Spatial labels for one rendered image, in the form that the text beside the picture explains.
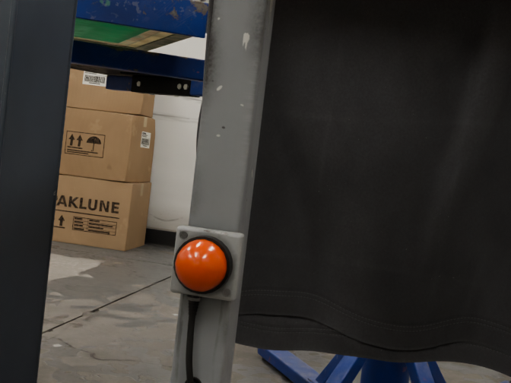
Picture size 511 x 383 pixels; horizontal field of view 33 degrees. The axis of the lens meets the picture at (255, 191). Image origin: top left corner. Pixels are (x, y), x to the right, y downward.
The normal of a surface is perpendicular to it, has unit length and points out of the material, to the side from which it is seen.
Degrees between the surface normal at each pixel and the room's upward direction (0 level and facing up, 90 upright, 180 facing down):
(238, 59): 90
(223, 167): 90
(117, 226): 90
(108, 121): 89
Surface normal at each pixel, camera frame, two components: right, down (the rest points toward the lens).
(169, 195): -0.19, 0.03
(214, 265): 0.61, -0.05
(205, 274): 0.29, 0.25
